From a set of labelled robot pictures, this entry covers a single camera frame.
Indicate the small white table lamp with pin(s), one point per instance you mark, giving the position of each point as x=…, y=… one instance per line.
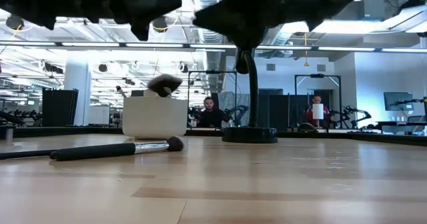
x=318, y=111

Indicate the black table edge rail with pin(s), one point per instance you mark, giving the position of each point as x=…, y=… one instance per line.
x=66, y=131

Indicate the white building column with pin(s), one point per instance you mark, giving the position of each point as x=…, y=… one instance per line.
x=77, y=94

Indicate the white round container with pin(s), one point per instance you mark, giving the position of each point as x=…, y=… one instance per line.
x=153, y=117

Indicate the black room partition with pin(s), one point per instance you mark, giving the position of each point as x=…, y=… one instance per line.
x=277, y=110

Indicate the fluffy brown bristle brush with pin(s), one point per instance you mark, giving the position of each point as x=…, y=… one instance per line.
x=165, y=84

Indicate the silver ribbed ceiling duct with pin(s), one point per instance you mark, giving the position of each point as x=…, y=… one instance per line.
x=213, y=64

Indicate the person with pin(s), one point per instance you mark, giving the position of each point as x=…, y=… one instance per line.
x=315, y=100
x=211, y=117

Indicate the black panel stack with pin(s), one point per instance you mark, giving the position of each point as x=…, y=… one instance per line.
x=60, y=107

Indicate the long thin black brush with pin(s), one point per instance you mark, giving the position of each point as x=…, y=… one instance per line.
x=26, y=154

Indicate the grey metal post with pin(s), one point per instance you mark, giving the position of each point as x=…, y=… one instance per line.
x=9, y=134

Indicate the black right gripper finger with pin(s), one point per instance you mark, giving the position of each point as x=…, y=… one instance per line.
x=236, y=30
x=233, y=10

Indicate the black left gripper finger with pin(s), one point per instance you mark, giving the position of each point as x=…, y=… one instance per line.
x=140, y=30
x=156, y=2

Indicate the dark wall monitor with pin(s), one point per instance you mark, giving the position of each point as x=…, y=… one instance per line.
x=398, y=100

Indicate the black gooseneck desk lamp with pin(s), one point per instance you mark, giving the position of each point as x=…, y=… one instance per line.
x=250, y=135

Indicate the silver slanted ceiling duct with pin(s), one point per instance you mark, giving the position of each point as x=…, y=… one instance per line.
x=282, y=37

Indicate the black brush round dark bristles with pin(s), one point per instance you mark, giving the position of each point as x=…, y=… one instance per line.
x=93, y=151

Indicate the black dome object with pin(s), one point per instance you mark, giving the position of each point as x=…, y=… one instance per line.
x=307, y=128

